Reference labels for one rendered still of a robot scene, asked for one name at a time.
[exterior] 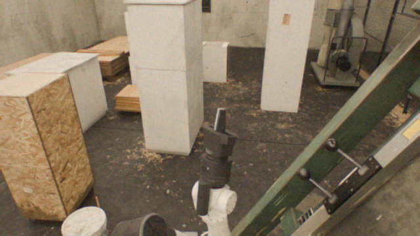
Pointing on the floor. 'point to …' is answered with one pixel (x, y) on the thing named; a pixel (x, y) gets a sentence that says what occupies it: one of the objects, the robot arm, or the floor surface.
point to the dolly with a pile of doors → (128, 99)
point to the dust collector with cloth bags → (340, 46)
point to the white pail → (85, 222)
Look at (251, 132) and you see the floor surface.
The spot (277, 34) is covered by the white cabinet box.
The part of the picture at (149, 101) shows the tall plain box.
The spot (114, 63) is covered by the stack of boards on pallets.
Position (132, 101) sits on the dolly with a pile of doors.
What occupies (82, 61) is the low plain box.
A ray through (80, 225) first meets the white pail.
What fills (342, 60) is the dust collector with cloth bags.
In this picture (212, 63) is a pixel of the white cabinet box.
